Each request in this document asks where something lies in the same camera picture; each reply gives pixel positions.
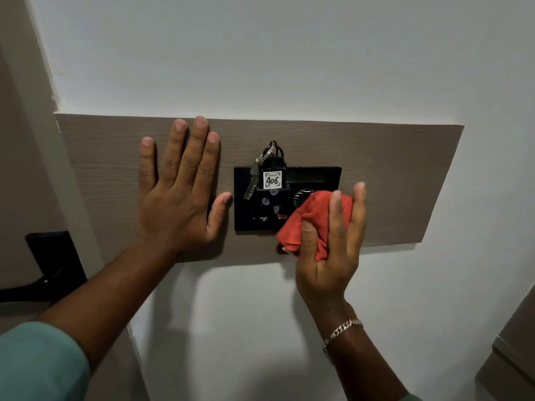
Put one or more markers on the person's left hand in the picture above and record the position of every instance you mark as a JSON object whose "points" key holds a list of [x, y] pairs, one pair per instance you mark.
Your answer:
{"points": [[175, 212]]}

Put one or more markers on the person's right hand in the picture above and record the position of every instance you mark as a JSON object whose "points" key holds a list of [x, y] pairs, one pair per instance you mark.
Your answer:
{"points": [[326, 275]]}

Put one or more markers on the person's left thumb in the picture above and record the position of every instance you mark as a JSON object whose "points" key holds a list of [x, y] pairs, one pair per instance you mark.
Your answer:
{"points": [[220, 212]]}

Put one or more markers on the person's left little finger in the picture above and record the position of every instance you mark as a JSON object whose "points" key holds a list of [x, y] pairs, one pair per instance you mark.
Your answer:
{"points": [[146, 164]]}

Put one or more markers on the person's right middle finger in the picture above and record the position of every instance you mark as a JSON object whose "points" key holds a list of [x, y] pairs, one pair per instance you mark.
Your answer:
{"points": [[337, 225]]}

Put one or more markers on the person's left middle finger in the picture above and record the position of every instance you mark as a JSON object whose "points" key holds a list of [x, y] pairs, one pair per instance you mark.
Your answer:
{"points": [[193, 148]]}

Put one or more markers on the red cleaning cloth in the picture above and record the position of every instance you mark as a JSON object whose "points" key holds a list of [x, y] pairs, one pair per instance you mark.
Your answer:
{"points": [[309, 221]]}

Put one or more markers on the person's right forearm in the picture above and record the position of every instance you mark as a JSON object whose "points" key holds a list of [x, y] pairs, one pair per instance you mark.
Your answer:
{"points": [[359, 363]]}

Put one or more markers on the person's left forearm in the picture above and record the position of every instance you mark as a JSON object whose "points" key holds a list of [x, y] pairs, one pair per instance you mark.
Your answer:
{"points": [[104, 304]]}

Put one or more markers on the silver key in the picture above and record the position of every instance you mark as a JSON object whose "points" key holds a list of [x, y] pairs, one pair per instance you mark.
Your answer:
{"points": [[252, 183]]}

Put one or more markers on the black round regulator knob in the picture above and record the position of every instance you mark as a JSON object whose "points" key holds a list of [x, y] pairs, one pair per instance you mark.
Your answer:
{"points": [[301, 197]]}

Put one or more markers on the black key tag white label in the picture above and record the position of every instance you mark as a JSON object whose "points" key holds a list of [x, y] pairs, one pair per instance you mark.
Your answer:
{"points": [[273, 179]]}

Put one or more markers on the brown cabinet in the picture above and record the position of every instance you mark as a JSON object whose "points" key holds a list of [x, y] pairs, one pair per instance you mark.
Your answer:
{"points": [[512, 354]]}

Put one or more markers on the teal left sleeve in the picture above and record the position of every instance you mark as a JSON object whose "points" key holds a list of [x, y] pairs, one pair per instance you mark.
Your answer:
{"points": [[39, 365]]}

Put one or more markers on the black switch plate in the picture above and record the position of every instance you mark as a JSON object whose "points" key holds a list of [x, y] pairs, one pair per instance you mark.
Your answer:
{"points": [[322, 179]]}

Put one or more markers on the brown wooden wall panel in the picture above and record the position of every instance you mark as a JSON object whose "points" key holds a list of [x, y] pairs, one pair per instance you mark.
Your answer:
{"points": [[376, 175]]}

